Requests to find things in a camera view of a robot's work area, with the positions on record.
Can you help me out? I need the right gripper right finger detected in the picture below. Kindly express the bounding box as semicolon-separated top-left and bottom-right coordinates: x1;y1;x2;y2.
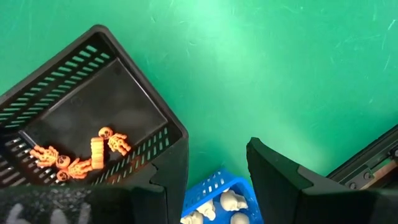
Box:
246;137;379;224

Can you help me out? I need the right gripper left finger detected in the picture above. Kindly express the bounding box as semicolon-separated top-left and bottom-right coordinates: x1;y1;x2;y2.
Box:
104;138;190;224

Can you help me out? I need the blue plastic mesh basket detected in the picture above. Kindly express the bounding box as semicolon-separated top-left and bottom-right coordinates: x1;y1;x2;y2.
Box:
180;169;265;224

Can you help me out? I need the wooden table board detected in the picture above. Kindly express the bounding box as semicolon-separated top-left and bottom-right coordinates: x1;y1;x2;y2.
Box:
360;157;398;190

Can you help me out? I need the black plastic mesh basket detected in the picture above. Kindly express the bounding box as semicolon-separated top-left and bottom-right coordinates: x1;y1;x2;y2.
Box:
0;24;190;190

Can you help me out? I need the black metal table frame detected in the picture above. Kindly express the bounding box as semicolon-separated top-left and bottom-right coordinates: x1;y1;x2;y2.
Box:
326;124;398;190

